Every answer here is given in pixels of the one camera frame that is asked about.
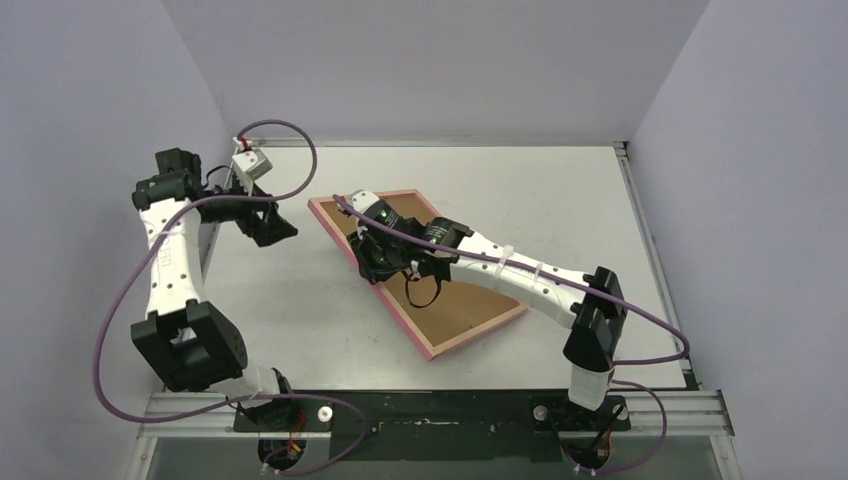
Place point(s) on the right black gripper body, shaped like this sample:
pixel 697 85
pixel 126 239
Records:
pixel 370 255

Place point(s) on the brown cardboard backing board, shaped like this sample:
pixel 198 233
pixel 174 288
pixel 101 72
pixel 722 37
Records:
pixel 464 311

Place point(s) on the pink wooden picture frame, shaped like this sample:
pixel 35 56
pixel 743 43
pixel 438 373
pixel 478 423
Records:
pixel 397 318

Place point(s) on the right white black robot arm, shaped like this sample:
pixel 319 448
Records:
pixel 584 303

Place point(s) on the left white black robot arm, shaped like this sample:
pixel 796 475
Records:
pixel 188 342

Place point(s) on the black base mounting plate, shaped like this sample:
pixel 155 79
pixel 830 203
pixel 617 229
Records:
pixel 442 425

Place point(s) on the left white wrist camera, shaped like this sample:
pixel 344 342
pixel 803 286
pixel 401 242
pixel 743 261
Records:
pixel 249 164

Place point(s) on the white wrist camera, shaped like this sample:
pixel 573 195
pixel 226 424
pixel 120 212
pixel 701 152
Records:
pixel 249 164
pixel 361 201

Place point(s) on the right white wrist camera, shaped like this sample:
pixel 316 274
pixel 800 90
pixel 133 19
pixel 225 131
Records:
pixel 361 201

